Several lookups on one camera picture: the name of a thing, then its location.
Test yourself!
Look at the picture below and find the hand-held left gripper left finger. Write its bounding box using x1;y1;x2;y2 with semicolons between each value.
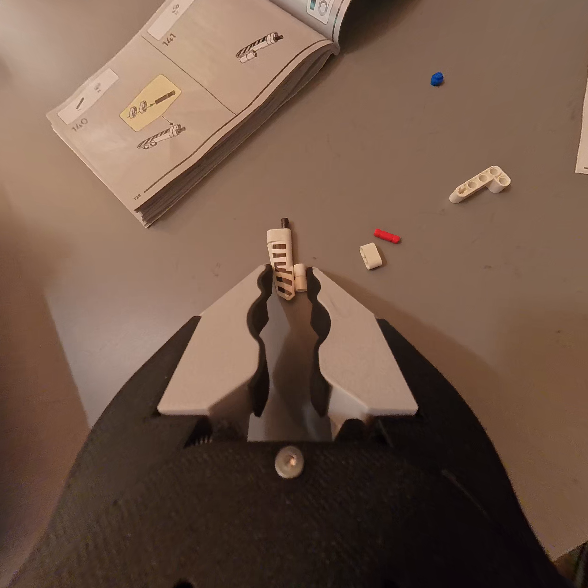
157;263;276;442

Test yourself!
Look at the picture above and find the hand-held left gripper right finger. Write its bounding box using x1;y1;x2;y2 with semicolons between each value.
305;266;420;441

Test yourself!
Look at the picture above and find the striped white lego assembly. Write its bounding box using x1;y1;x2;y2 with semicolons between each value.
266;217;308;301

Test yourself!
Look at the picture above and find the white angled lego beam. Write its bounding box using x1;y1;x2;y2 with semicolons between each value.
449;165;511;204

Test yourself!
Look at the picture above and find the lego instruction booklet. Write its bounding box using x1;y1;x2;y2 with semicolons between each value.
46;0;352;228

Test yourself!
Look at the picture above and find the lego sticker sheet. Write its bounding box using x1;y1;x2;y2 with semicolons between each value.
575;73;588;175

